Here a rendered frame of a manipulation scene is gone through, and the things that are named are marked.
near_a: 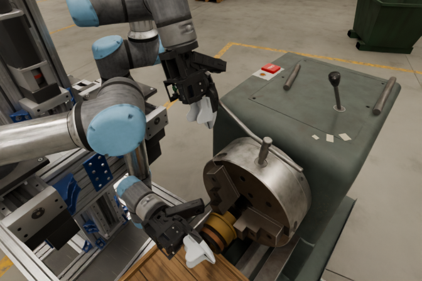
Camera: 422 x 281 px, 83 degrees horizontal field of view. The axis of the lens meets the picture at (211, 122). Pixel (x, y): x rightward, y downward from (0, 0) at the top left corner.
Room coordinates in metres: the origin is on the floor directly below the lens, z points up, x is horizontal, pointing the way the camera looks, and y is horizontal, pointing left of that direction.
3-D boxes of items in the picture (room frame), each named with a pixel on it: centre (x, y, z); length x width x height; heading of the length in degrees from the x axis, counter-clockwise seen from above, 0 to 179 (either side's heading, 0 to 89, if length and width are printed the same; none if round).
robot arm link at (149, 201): (0.38, 0.17, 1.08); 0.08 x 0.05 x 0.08; 139
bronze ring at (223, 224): (0.32, -0.02, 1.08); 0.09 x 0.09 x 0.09; 50
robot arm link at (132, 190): (0.43, 0.23, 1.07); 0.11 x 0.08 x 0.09; 49
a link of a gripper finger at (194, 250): (0.26, 0.04, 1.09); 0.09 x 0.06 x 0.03; 49
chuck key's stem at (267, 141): (0.42, -0.13, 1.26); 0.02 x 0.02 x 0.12
